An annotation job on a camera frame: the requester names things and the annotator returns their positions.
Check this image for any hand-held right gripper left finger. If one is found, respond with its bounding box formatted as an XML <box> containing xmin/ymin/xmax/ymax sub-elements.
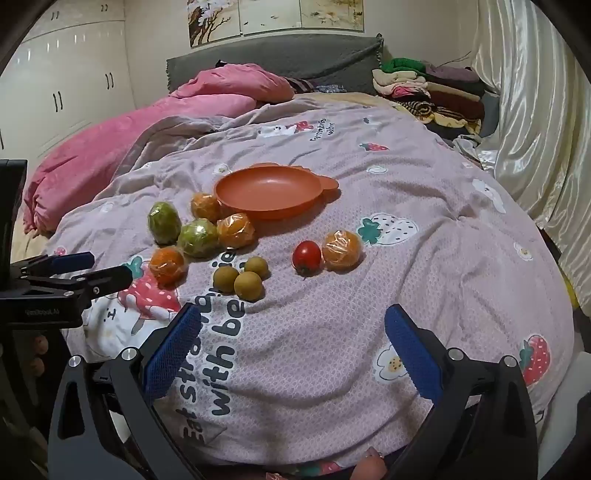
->
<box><xmin>48</xmin><ymin>302</ymin><xmax>204</xmax><ymax>480</ymax></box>

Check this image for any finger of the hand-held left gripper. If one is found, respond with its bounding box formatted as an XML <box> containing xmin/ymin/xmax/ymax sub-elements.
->
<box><xmin>23</xmin><ymin>264</ymin><xmax>135</xmax><ymax>300</ymax></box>
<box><xmin>9</xmin><ymin>251</ymin><xmax>96</xmax><ymax>283</ymax></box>

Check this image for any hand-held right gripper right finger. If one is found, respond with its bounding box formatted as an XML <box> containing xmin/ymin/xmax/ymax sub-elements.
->
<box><xmin>384</xmin><ymin>304</ymin><xmax>539</xmax><ymax>480</ymax></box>

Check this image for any plastic-wrapped orange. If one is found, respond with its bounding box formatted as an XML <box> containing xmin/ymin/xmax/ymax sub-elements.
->
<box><xmin>148</xmin><ymin>247</ymin><xmax>188</xmax><ymax>286</ymax></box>
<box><xmin>191</xmin><ymin>192</ymin><xmax>223</xmax><ymax>223</ymax></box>
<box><xmin>322</xmin><ymin>229</ymin><xmax>362</xmax><ymax>271</ymax></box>
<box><xmin>217</xmin><ymin>213</ymin><xmax>256</xmax><ymax>250</ymax></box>

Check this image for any plastic-wrapped green pear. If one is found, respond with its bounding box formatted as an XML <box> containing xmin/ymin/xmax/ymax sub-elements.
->
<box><xmin>178</xmin><ymin>218</ymin><xmax>220</xmax><ymax>259</ymax></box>
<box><xmin>148</xmin><ymin>202</ymin><xmax>182</xmax><ymax>245</ymax></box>

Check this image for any brown longan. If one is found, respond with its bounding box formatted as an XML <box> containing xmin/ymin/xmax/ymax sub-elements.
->
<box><xmin>244</xmin><ymin>256</ymin><xmax>271</xmax><ymax>280</ymax></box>
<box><xmin>233</xmin><ymin>271</ymin><xmax>264</xmax><ymax>302</ymax></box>
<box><xmin>212</xmin><ymin>267</ymin><xmax>240</xmax><ymax>294</ymax></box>

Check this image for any red tomato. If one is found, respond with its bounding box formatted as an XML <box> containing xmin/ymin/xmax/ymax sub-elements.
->
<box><xmin>292</xmin><ymin>240</ymin><xmax>322</xmax><ymax>277</ymax></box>

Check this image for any orange plastic plate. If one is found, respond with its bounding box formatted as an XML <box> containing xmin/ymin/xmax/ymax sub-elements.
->
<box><xmin>213</xmin><ymin>162</ymin><xmax>340</xmax><ymax>220</ymax></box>

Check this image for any person's left hand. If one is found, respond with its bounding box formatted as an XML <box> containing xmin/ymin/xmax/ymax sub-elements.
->
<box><xmin>28</xmin><ymin>335</ymin><xmax>49</xmax><ymax>377</ymax></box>

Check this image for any strawberry printed blanket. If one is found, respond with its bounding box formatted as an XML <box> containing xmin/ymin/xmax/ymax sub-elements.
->
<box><xmin>44</xmin><ymin>95</ymin><xmax>575</xmax><ymax>476</ymax></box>

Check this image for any pink quilt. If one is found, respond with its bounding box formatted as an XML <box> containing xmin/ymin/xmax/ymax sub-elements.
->
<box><xmin>23</xmin><ymin>65</ymin><xmax>296</xmax><ymax>236</ymax></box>

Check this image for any white wardrobe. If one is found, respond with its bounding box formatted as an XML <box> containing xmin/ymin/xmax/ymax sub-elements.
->
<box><xmin>0</xmin><ymin>0</ymin><xmax>137</xmax><ymax>160</ymax></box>

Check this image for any pile of folded clothes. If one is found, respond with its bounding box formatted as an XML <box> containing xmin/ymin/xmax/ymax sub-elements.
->
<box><xmin>372</xmin><ymin>58</ymin><xmax>502</xmax><ymax>139</ymax></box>

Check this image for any shiny cream curtain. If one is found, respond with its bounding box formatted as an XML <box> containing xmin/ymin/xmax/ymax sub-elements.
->
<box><xmin>471</xmin><ymin>0</ymin><xmax>591</xmax><ymax>319</ymax></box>

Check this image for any dark patterned cloth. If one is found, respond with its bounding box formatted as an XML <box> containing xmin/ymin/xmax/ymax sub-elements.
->
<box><xmin>286</xmin><ymin>78</ymin><xmax>347</xmax><ymax>95</ymax></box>

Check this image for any wall painting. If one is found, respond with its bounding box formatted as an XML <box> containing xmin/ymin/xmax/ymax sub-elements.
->
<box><xmin>187</xmin><ymin>0</ymin><xmax>365</xmax><ymax>49</ymax></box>

